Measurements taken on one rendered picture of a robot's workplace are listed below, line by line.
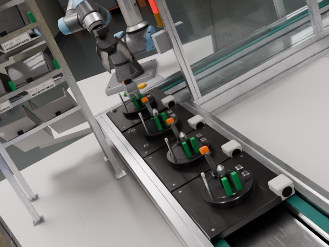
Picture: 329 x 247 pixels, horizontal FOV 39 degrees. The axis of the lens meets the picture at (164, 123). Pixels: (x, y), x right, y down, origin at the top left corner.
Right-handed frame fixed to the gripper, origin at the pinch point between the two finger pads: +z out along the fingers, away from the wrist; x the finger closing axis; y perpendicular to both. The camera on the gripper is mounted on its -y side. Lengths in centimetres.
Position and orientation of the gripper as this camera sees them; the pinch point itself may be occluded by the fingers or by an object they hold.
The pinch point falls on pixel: (120, 65)
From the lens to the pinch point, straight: 177.3
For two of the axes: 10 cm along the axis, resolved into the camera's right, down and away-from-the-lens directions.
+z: 5.0, 8.3, -2.5
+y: -0.3, 3.1, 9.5
